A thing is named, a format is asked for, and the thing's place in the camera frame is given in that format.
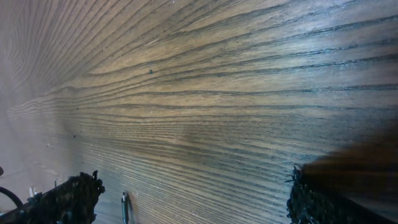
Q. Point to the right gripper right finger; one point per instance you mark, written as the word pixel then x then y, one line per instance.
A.
pixel 309 203

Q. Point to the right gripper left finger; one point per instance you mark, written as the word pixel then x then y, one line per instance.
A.
pixel 72 202

